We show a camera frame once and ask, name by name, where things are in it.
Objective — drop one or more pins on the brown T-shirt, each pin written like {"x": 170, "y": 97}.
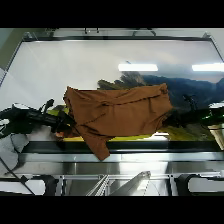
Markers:
{"x": 123, "y": 113}

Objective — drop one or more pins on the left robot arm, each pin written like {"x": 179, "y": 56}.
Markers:
{"x": 30, "y": 117}

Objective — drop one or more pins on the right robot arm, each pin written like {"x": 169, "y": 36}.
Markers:
{"x": 213, "y": 118}

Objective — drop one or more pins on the grey garment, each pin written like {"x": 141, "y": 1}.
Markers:
{"x": 9, "y": 150}

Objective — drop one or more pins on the silver frame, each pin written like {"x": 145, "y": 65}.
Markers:
{"x": 133, "y": 166}

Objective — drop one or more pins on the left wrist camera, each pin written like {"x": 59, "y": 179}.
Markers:
{"x": 48, "y": 104}

